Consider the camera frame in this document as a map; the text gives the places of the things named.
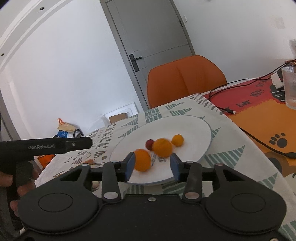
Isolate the large orange front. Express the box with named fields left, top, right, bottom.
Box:
left=134, top=149, right=151, bottom=172

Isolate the person's left hand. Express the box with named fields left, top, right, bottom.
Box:
left=1, top=168, right=39, bottom=219

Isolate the small orange kumquat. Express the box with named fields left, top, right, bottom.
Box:
left=171, top=134, right=184, bottom=147

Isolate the patterned white tablecloth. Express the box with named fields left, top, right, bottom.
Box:
left=36, top=94, right=295, bottom=240

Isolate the small red fruit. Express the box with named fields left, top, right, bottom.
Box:
left=145, top=139, right=154, bottom=151

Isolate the blue white bag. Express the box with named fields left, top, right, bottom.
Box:
left=54, top=130, right=68, bottom=138

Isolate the brown cardboard box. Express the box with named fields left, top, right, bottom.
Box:
left=109, top=113, right=128, bottom=123

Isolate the white foam board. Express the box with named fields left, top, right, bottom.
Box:
left=101, top=102, right=138, bottom=125

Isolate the orange chair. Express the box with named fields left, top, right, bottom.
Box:
left=147, top=55, right=227, bottom=108

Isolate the white charger adapter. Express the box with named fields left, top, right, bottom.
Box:
left=270, top=73, right=284, bottom=89

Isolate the ribbed clear glass cup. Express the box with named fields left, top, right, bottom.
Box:
left=281, top=66, right=296, bottom=109

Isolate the grey door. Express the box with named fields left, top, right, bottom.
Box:
left=101, top=0, right=195, bottom=110

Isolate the brown paper bag orange handle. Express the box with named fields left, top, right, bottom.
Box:
left=58, top=118, right=76, bottom=133

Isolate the black usb cable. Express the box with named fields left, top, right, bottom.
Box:
left=208, top=62, right=296, bottom=159

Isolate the black door handle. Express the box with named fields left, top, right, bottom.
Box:
left=129, top=54, right=143, bottom=72

